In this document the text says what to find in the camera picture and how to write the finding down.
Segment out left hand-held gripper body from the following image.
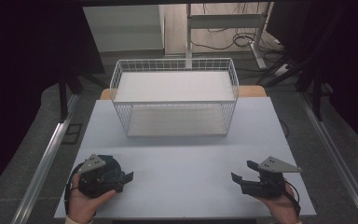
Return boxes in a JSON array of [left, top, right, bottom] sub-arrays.
[[76, 153, 125, 198]]

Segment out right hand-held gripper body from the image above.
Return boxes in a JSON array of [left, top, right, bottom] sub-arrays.
[[240, 156, 303, 199]]

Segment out person's left hand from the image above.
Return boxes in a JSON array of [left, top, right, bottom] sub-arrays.
[[67, 173, 117, 223]]

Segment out person's right hand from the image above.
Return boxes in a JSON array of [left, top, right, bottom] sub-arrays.
[[254, 182, 300, 224]]

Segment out wooden table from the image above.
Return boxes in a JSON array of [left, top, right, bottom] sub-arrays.
[[100, 85, 268, 101]]

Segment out black metal stand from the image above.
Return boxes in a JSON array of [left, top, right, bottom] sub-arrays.
[[265, 55, 335, 122], [57, 69, 87, 124]]

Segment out white power strip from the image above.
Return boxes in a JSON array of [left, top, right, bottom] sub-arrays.
[[273, 63, 293, 78]]

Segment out dark curtain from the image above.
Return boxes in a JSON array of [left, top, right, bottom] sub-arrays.
[[0, 0, 106, 202], [266, 0, 358, 157]]

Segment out light grey panel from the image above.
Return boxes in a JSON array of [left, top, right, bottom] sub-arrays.
[[82, 4, 166, 53]]

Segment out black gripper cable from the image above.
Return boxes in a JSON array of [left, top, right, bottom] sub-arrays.
[[63, 170, 79, 213], [283, 180, 302, 218]]

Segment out black floor frame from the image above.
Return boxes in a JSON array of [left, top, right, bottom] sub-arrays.
[[61, 122, 84, 146]]

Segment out silver metal rail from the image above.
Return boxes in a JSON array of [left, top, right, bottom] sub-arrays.
[[10, 92, 81, 224], [297, 91, 358, 224]]

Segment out white wire basket shelf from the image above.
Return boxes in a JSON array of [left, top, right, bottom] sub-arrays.
[[109, 57, 240, 138]]

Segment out black floor cables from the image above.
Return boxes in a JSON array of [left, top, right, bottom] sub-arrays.
[[189, 27, 285, 63]]

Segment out white metal desk frame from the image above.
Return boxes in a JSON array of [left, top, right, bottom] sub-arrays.
[[185, 2, 274, 70]]

